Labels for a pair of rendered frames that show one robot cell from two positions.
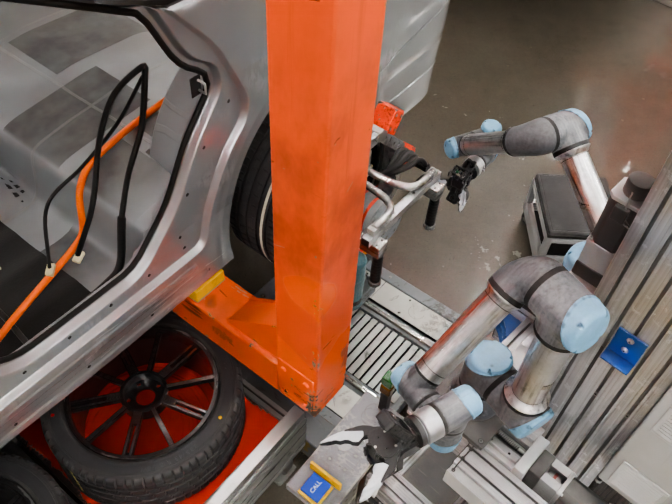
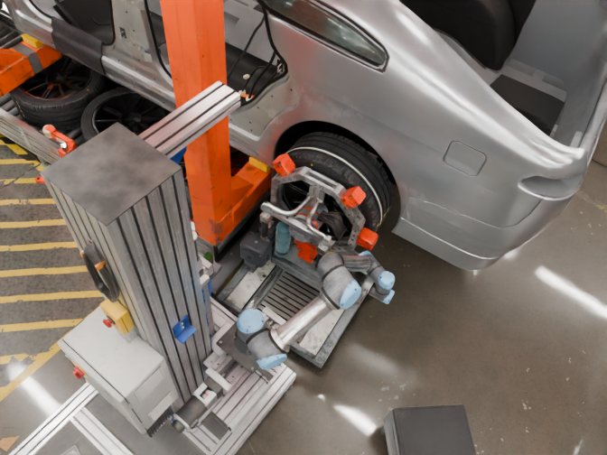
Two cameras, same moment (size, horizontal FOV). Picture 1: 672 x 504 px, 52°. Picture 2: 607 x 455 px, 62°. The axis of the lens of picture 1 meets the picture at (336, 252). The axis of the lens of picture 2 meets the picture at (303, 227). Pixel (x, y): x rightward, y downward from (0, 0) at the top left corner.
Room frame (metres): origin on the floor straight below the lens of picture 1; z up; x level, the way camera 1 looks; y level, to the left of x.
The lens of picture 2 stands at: (1.37, -1.66, 3.05)
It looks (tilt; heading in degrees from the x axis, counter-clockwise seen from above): 55 degrees down; 80
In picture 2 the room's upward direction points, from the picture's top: 9 degrees clockwise
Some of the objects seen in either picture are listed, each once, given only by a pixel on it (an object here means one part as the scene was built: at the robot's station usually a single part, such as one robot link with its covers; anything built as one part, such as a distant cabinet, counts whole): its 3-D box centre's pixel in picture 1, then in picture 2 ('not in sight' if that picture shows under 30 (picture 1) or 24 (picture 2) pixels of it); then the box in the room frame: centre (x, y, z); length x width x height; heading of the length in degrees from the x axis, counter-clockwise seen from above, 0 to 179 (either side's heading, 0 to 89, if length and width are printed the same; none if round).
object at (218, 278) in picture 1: (197, 276); (264, 158); (1.45, 0.47, 0.71); 0.14 x 0.14 x 0.05; 55
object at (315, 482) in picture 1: (315, 488); not in sight; (0.84, 0.01, 0.47); 0.07 x 0.07 x 0.02; 55
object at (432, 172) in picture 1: (401, 164); (323, 216); (1.73, -0.20, 1.03); 0.19 x 0.18 x 0.11; 55
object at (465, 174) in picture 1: (462, 176); (353, 275); (1.88, -0.44, 0.86); 0.12 x 0.08 x 0.09; 145
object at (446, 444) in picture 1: (441, 424); not in sight; (0.75, -0.27, 1.11); 0.11 x 0.08 x 0.11; 35
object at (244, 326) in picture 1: (234, 304); (247, 177); (1.35, 0.33, 0.69); 0.52 x 0.17 x 0.35; 55
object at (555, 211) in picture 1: (569, 228); (426, 447); (2.33, -1.12, 0.17); 0.43 x 0.36 x 0.34; 1
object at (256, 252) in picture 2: not in sight; (267, 239); (1.48, 0.16, 0.26); 0.42 x 0.18 x 0.35; 55
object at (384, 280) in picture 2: (485, 137); (383, 280); (2.00, -0.52, 0.95); 0.11 x 0.08 x 0.11; 120
